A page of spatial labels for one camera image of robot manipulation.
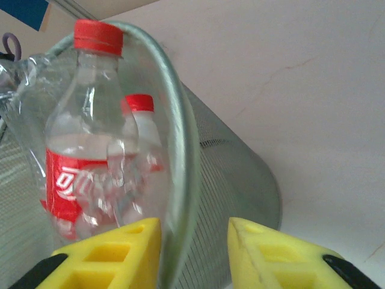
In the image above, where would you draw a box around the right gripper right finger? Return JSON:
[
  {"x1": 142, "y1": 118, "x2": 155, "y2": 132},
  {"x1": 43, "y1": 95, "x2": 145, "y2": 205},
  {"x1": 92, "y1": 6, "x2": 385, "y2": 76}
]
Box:
[{"x1": 227, "y1": 216, "x2": 383, "y2": 289}]

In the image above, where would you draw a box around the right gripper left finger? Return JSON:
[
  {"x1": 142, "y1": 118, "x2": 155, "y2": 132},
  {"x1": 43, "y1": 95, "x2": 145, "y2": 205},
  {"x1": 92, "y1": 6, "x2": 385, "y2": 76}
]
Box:
[{"x1": 11, "y1": 217, "x2": 163, "y2": 289}]

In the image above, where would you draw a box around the white red label plastic bottle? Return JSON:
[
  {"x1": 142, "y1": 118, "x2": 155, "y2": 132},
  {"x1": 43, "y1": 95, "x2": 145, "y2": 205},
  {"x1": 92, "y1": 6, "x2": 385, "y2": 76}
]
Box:
[{"x1": 106, "y1": 93, "x2": 171, "y2": 229}]

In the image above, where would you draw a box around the silver mesh waste bin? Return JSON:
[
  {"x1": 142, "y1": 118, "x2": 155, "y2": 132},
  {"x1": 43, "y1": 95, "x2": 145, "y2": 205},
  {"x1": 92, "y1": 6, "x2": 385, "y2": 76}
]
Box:
[{"x1": 0, "y1": 20, "x2": 283, "y2": 289}]

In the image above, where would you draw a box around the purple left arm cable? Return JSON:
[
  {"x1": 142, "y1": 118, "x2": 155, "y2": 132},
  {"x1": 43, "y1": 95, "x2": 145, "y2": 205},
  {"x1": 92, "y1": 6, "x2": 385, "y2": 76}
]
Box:
[{"x1": 2, "y1": 32, "x2": 22, "y2": 61}]

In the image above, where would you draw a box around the aluminium table side rail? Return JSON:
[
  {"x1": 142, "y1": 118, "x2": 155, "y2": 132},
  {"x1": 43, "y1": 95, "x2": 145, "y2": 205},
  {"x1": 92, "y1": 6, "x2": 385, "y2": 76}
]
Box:
[{"x1": 45, "y1": 0, "x2": 103, "y2": 19}]

